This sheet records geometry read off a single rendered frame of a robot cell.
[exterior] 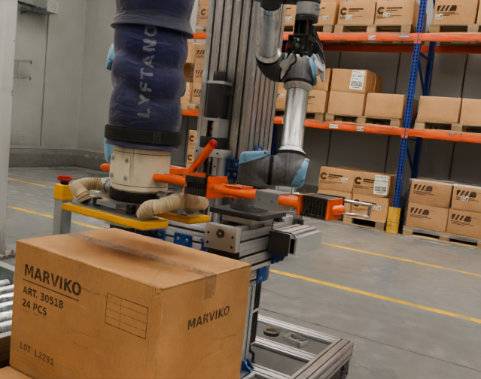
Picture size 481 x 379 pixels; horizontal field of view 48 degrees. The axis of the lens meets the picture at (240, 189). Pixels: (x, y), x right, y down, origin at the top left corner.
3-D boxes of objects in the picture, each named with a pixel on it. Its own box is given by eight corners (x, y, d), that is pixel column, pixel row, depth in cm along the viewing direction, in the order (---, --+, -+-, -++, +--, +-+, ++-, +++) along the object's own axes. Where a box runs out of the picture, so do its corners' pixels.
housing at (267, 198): (252, 207, 137) (254, 189, 136) (266, 205, 143) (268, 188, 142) (276, 211, 133) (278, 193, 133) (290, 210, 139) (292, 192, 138)
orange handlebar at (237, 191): (73, 168, 176) (74, 156, 175) (140, 168, 201) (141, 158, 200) (337, 219, 124) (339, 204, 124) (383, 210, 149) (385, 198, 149)
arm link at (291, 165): (266, 188, 216) (281, 60, 226) (304, 192, 215) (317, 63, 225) (267, 181, 204) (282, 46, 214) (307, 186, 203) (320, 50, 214)
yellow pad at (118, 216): (60, 209, 162) (62, 192, 162) (86, 207, 170) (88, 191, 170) (142, 231, 143) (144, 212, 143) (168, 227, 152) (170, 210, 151)
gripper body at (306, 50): (285, 53, 174) (289, 14, 172) (296, 57, 181) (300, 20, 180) (307, 53, 170) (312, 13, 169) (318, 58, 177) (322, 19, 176)
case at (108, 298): (8, 365, 170) (16, 239, 166) (106, 332, 203) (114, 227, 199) (149, 441, 137) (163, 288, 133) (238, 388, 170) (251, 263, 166)
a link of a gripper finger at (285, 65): (269, 71, 179) (286, 49, 175) (277, 74, 184) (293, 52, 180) (275, 77, 178) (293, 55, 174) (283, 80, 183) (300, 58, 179)
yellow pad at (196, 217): (109, 205, 178) (110, 190, 177) (131, 204, 186) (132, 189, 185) (189, 225, 159) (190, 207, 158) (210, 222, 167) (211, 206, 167)
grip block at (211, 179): (181, 194, 148) (183, 172, 147) (203, 192, 156) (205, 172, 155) (205, 198, 143) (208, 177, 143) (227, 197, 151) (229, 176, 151)
